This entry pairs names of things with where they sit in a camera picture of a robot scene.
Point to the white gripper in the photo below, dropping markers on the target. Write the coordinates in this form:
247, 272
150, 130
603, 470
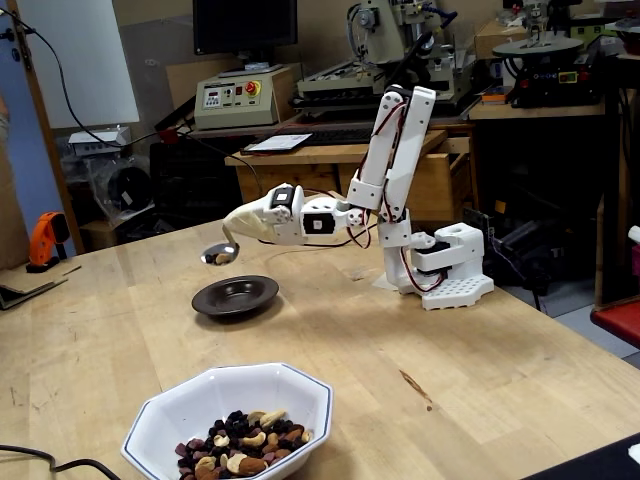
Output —
261, 223

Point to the metal spoon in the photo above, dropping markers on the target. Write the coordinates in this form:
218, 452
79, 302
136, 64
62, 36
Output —
217, 248

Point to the cashew nut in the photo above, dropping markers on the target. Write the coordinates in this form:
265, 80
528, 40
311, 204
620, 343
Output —
223, 258

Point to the dark raisins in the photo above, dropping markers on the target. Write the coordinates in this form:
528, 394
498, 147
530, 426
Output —
210, 259

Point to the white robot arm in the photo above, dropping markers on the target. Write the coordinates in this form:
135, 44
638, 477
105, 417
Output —
400, 150

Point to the dark brown plate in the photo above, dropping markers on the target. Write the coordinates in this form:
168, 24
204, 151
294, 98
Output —
235, 297

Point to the white octagonal bowl blue rim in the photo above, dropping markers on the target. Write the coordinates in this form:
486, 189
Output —
200, 400

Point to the beige masking tape wrap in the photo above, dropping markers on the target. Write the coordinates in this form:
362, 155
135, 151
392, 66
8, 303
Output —
245, 222

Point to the wooden workbench cabinet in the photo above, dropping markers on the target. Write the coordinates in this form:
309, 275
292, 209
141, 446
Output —
280, 175

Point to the tablet with white screen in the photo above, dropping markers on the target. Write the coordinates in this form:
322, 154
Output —
280, 142

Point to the black storage crate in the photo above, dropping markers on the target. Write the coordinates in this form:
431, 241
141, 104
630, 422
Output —
195, 180

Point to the black keyboard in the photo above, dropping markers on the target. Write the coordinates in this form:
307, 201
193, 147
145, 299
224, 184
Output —
345, 136

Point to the beige control box red button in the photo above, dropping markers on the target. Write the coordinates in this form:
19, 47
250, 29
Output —
225, 115

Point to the plastic bag with black disc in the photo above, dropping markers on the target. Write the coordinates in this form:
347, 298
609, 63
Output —
127, 192

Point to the black computer monitor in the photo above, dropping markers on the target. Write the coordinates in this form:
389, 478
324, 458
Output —
245, 25

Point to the small white box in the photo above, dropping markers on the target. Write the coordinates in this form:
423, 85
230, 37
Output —
95, 145

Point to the beige milling machine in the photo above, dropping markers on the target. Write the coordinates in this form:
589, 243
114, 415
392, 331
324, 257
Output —
380, 30

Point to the nut and dried fruit mix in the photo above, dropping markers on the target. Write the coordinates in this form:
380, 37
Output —
250, 445

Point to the orange black power tool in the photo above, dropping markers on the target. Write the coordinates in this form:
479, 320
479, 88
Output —
45, 235

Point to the white board panel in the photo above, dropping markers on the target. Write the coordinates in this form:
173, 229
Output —
90, 60

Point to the flat cardboard sheets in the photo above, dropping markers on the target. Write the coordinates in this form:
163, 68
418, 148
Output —
25, 285

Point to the plain cardboard box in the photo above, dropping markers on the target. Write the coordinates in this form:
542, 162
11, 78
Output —
492, 40

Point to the wooden shelf board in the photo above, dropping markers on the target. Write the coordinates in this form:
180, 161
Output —
540, 111

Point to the black scroll saw machine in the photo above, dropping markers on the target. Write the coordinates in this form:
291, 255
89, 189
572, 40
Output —
560, 85

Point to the red chair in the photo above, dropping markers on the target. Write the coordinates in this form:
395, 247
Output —
620, 320

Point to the large black case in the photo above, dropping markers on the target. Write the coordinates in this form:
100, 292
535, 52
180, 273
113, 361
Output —
600, 465

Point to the wooden door frame post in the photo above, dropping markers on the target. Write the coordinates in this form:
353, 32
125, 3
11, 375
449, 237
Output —
47, 130

